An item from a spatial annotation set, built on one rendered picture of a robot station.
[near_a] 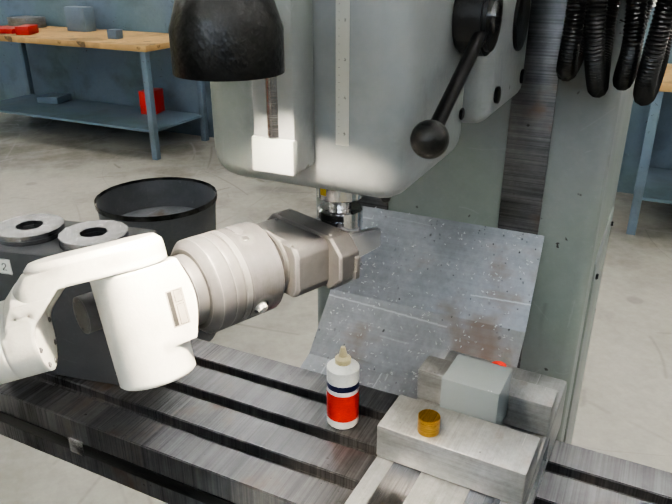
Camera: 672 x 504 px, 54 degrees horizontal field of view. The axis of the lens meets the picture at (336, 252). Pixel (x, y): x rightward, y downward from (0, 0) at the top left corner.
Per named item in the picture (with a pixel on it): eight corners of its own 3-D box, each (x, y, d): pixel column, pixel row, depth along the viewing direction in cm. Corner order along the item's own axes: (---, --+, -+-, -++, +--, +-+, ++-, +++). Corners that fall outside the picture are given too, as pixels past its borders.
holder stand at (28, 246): (128, 388, 91) (108, 255, 82) (-8, 365, 96) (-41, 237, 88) (170, 342, 101) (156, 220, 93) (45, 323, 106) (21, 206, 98)
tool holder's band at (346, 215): (339, 226, 66) (339, 217, 66) (308, 214, 69) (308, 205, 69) (372, 214, 69) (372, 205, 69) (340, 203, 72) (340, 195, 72)
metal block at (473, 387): (493, 442, 68) (499, 394, 66) (437, 425, 71) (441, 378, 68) (506, 414, 72) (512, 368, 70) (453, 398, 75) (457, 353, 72)
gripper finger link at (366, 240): (375, 249, 71) (332, 265, 67) (376, 221, 70) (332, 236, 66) (386, 254, 70) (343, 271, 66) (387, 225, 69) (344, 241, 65)
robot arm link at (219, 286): (234, 228, 57) (108, 266, 50) (264, 346, 59) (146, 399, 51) (173, 233, 65) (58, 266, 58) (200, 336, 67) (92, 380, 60)
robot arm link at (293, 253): (362, 219, 62) (259, 253, 55) (359, 309, 66) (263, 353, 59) (278, 187, 71) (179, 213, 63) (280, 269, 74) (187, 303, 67)
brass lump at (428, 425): (434, 440, 65) (436, 425, 64) (413, 433, 66) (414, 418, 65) (442, 427, 66) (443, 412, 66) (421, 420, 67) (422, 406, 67)
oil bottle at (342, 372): (350, 434, 82) (351, 358, 78) (321, 425, 84) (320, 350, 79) (363, 415, 85) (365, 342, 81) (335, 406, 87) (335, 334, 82)
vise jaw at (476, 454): (521, 508, 62) (526, 475, 60) (375, 456, 68) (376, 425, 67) (536, 468, 67) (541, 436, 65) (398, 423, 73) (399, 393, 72)
